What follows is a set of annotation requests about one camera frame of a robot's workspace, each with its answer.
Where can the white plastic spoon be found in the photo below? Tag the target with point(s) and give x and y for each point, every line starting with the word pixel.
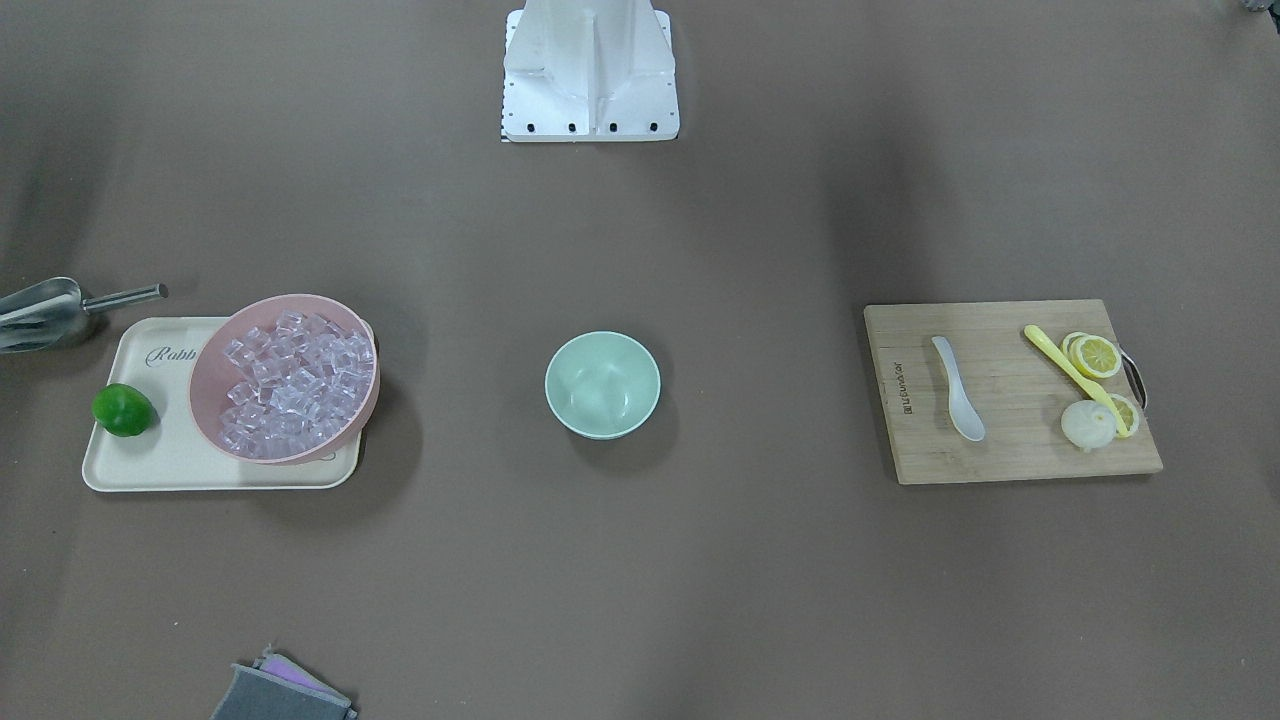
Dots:
pixel 961 411

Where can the mint green bowl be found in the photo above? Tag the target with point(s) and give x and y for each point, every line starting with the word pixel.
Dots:
pixel 602 385

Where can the pile of clear ice cubes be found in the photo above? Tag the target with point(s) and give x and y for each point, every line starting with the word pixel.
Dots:
pixel 299 382

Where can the pink bowl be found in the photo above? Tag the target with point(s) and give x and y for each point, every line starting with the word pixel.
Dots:
pixel 210 378

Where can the metal ice scoop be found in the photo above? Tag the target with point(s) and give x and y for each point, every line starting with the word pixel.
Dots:
pixel 58 313

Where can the white peeled lemon half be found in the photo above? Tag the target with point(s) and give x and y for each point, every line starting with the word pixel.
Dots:
pixel 1088 425

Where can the lemon slice upper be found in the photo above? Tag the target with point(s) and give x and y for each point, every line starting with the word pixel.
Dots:
pixel 1094 356

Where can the lemon slice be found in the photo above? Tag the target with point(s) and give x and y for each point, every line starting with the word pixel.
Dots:
pixel 1094 356
pixel 1128 413

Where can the yellow plastic knife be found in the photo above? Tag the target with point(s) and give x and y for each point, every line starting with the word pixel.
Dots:
pixel 1092 389

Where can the cream plastic tray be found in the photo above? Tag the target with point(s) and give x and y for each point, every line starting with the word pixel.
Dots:
pixel 156 357

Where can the lemon slice lower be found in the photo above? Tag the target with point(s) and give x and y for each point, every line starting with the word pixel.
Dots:
pixel 1128 413

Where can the green lime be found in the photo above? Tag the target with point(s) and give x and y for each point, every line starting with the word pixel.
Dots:
pixel 123 411

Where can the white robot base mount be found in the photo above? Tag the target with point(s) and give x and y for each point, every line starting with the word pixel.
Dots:
pixel 589 72

